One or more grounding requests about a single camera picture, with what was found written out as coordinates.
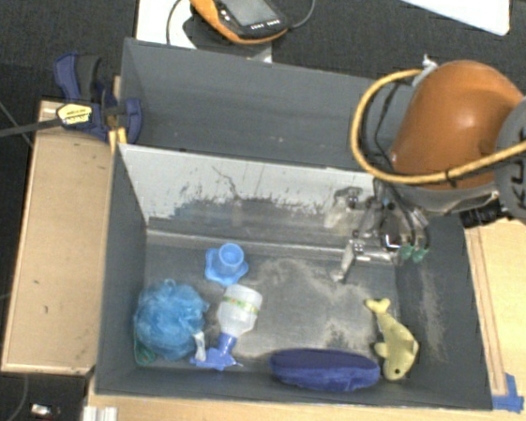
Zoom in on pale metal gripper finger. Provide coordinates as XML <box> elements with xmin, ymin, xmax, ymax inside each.
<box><xmin>323</xmin><ymin>185</ymin><xmax>367</xmax><ymax>232</ymax></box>
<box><xmin>328</xmin><ymin>237</ymin><xmax>368</xmax><ymax>287</ymax></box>

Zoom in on yellow toy dolphin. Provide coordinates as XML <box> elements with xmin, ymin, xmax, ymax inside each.
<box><xmin>355</xmin><ymin>295</ymin><xmax>426</xmax><ymax>384</ymax></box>

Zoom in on dark blue oval cloth pouch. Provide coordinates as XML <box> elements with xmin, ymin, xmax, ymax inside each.
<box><xmin>265</xmin><ymin>341</ymin><xmax>384</xmax><ymax>399</ymax></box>

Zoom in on white spray bottle blue nozzle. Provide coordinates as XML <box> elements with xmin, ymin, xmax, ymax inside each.
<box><xmin>188</xmin><ymin>278</ymin><xmax>265</xmax><ymax>376</ymax></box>

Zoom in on blue plastic cup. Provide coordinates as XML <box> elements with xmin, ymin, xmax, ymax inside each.
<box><xmin>202</xmin><ymin>239</ymin><xmax>252</xmax><ymax>290</ymax></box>

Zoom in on grey metal bin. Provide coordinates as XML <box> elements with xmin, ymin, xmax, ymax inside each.
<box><xmin>83</xmin><ymin>37</ymin><xmax>526</xmax><ymax>421</ymax></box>

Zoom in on blue mesh bath sponge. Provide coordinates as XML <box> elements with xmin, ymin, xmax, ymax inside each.
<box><xmin>128</xmin><ymin>276</ymin><xmax>213</xmax><ymax>366</ymax></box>

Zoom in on pale wood board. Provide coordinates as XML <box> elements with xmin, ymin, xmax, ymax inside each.
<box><xmin>0</xmin><ymin>98</ymin><xmax>128</xmax><ymax>383</ymax></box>

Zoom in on black cylinder on white bracket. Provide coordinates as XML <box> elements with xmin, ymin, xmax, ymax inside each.
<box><xmin>458</xmin><ymin>197</ymin><xmax>513</xmax><ymax>234</ymax></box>

